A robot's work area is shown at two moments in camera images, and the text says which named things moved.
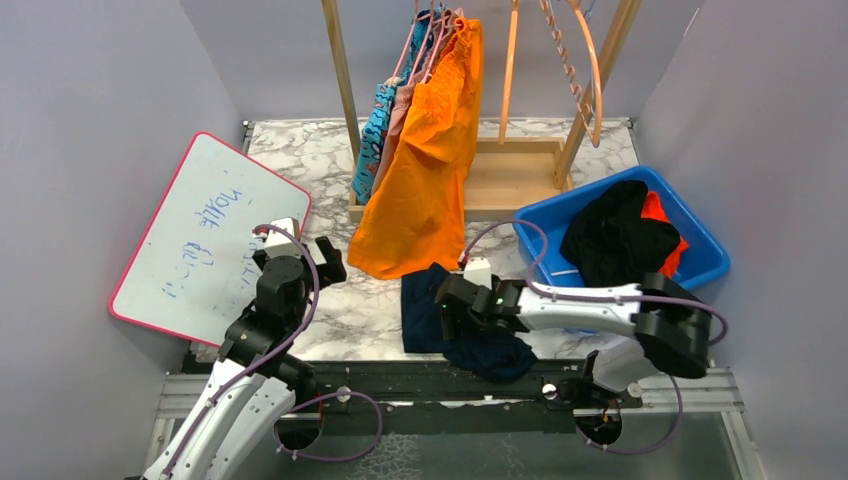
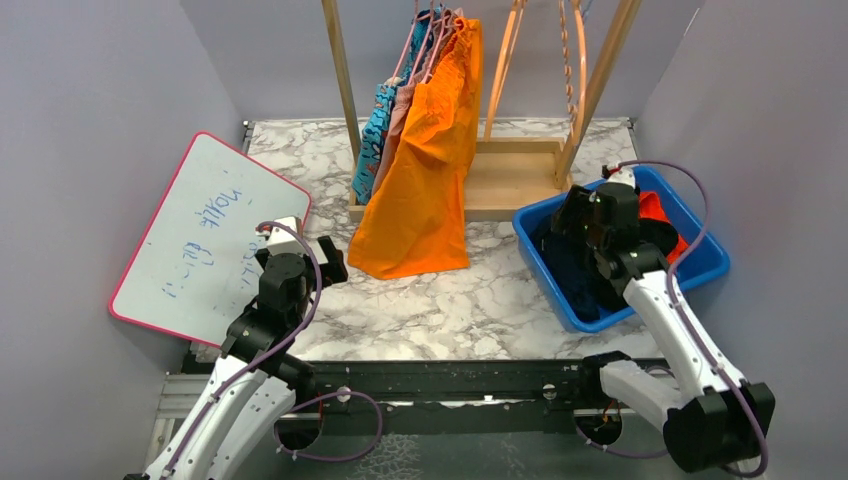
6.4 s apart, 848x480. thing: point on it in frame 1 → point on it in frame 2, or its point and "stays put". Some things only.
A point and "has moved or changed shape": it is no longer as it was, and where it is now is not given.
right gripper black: x=447 y=322 → x=578 y=200
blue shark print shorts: x=365 y=170 stays put
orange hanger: x=596 y=133 has moved or changed shape
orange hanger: x=512 y=46 → x=513 y=26
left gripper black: x=332 y=271 stays put
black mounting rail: x=441 y=397 stays put
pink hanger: x=431 y=18 stays put
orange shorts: x=412 y=212 stays put
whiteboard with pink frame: x=193 y=273 stays put
